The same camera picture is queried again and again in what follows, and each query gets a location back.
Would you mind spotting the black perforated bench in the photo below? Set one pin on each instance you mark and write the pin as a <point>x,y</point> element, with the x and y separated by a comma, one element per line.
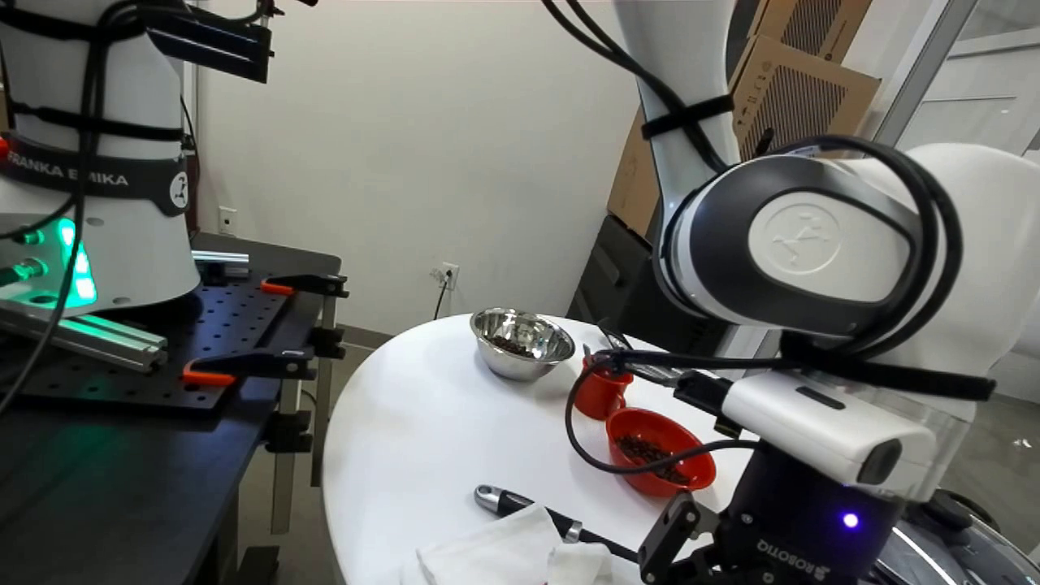
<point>109,475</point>

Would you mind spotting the black cabinet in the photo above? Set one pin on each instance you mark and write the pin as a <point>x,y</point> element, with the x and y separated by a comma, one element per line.
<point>612,295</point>

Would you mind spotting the red cup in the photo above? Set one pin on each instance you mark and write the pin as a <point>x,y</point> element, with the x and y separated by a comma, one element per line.
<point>601,394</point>

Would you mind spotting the black mounted camera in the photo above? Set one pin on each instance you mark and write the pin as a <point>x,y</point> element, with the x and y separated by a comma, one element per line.
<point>212,44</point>

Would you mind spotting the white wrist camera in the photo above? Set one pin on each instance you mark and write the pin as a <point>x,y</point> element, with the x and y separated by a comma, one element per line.
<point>802,424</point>

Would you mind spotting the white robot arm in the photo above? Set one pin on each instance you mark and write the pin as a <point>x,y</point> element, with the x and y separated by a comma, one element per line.
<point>814,240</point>

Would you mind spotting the red bowl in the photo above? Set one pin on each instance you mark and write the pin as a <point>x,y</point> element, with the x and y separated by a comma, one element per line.
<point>695,466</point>

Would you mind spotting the white wall outlet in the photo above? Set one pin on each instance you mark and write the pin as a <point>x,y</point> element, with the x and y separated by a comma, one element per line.
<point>450,272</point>

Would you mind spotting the stainless steel bowl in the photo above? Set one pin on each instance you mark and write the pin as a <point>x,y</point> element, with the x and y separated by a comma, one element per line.
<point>523,352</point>

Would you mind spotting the brown cardboard box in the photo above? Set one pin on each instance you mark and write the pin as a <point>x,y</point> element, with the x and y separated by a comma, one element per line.
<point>814,27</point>
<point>802,102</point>

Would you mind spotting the black cooking pot with lid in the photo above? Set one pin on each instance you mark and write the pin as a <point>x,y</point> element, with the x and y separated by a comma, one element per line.
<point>963,555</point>

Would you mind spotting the white robot base green light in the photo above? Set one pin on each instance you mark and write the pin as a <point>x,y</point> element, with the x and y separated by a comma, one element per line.
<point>120,249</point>

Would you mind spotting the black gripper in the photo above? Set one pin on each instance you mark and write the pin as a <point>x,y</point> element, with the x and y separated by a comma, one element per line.
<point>802,531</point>

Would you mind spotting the aluminium rail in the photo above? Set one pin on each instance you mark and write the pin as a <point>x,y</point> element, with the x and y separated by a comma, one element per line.
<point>99,335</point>

